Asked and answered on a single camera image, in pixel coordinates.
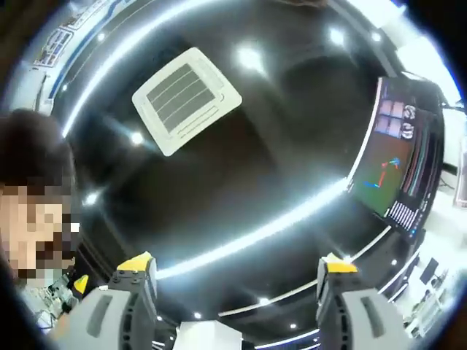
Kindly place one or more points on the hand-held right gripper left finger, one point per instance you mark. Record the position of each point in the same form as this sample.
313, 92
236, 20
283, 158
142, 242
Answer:
109, 317

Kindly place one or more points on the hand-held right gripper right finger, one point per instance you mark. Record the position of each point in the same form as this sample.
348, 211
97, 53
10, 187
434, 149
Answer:
359, 317

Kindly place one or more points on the curved ceiling light strip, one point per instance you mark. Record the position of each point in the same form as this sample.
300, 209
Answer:
397, 271

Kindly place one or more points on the small black monitor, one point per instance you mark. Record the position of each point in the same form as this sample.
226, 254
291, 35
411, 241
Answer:
430, 270

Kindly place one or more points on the white pillar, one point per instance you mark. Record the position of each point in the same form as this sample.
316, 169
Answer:
208, 335

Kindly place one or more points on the oval ceiling light strip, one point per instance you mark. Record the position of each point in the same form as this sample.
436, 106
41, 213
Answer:
251, 238

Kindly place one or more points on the large dark display screen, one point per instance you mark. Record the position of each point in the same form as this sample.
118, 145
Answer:
394, 156

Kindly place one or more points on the white ceiling air conditioner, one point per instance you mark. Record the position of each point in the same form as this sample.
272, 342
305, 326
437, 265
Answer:
182, 98

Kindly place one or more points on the wall poster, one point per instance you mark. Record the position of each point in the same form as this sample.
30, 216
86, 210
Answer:
54, 47

